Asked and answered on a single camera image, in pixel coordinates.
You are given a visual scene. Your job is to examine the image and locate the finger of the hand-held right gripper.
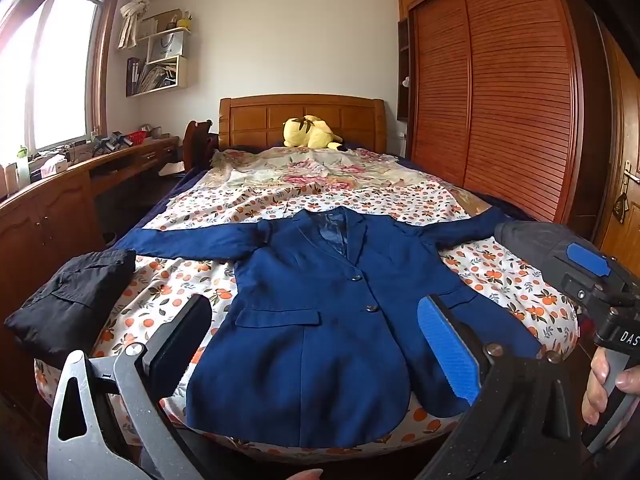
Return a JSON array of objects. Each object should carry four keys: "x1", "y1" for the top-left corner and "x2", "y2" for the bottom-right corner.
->
[
  {"x1": 568, "y1": 241, "x2": 626, "y2": 281},
  {"x1": 561, "y1": 272, "x2": 632, "y2": 318}
]

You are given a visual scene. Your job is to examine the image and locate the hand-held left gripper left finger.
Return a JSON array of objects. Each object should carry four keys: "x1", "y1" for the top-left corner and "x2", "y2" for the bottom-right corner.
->
[{"x1": 46, "y1": 294, "x2": 216, "y2": 480}]

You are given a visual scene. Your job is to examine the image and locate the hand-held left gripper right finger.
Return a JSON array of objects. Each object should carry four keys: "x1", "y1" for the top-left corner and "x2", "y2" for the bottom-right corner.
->
[{"x1": 416, "y1": 294, "x2": 586, "y2": 480}]

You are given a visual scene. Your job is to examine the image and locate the blue blazer jacket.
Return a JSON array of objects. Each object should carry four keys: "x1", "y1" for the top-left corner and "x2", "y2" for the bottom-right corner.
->
[{"x1": 114, "y1": 206, "x2": 543, "y2": 448}]

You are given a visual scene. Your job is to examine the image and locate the person's right hand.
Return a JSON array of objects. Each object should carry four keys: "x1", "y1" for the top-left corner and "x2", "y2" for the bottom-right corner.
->
[{"x1": 581, "y1": 347, "x2": 640, "y2": 425}]

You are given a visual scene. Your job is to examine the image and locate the grey folded garment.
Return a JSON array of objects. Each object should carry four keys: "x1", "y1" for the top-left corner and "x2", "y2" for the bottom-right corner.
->
[{"x1": 494, "y1": 220, "x2": 621, "y2": 311}]

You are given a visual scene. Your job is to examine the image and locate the hanging door ornament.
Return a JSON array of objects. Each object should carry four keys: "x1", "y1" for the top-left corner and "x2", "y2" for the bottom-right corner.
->
[{"x1": 612, "y1": 192, "x2": 631, "y2": 226}]

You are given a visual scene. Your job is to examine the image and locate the orange print bed sheet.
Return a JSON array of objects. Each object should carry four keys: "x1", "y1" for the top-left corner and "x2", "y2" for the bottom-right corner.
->
[{"x1": 34, "y1": 180, "x2": 581, "y2": 463}]

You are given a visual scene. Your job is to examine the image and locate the black folded garment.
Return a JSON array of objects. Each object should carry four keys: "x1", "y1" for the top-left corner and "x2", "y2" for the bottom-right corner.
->
[{"x1": 4, "y1": 249, "x2": 138, "y2": 368}]

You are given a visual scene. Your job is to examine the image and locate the golden patterned bed mat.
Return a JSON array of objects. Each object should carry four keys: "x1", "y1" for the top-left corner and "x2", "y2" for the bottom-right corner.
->
[{"x1": 447, "y1": 186, "x2": 496, "y2": 217}]

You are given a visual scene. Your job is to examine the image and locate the wooden door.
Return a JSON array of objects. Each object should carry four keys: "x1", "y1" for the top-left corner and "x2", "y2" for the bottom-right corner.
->
[{"x1": 592, "y1": 20, "x2": 640, "y2": 266}]

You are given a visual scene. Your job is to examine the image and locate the wooden slatted wardrobe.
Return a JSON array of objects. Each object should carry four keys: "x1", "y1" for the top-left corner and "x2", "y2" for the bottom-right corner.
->
[{"x1": 396, "y1": 0, "x2": 616, "y2": 241}]

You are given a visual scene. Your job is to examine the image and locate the wooden desk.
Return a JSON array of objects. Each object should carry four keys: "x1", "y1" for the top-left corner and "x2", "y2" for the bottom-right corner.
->
[{"x1": 0, "y1": 135, "x2": 181, "y2": 401}]

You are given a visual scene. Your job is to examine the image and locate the dark wooden chair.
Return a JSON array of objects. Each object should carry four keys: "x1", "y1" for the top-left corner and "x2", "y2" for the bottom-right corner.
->
[{"x1": 182, "y1": 119, "x2": 219, "y2": 173}]

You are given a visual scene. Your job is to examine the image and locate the pink floral blanket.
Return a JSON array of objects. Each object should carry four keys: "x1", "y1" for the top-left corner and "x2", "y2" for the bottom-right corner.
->
[{"x1": 209, "y1": 146, "x2": 453, "y2": 198}]

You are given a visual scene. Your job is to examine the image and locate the green cap bottle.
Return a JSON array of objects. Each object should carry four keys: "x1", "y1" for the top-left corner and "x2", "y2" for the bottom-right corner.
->
[{"x1": 15, "y1": 145, "x2": 32, "y2": 188}]

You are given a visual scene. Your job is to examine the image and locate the wooden bed headboard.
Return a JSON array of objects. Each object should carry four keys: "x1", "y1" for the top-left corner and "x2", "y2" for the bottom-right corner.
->
[{"x1": 218, "y1": 94, "x2": 387, "y2": 153}]

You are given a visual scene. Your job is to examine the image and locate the yellow plush toy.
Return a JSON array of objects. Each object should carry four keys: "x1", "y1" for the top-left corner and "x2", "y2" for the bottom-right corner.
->
[{"x1": 283, "y1": 115, "x2": 345, "y2": 152}]

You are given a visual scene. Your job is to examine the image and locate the window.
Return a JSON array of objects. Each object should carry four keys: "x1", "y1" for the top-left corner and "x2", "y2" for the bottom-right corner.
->
[{"x1": 0, "y1": 0, "x2": 126, "y2": 161}]

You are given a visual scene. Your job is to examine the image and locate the white paper bag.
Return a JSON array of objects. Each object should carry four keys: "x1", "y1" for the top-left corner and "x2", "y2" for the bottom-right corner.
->
[{"x1": 150, "y1": 30, "x2": 185, "y2": 58}]

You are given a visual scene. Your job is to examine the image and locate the tied white curtain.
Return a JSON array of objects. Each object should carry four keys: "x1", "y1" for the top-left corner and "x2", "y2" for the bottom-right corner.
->
[{"x1": 118, "y1": 0, "x2": 160, "y2": 51}]

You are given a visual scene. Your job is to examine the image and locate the white wall shelf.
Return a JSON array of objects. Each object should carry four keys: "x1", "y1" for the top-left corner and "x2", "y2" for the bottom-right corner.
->
[{"x1": 125, "y1": 8, "x2": 193, "y2": 97}]

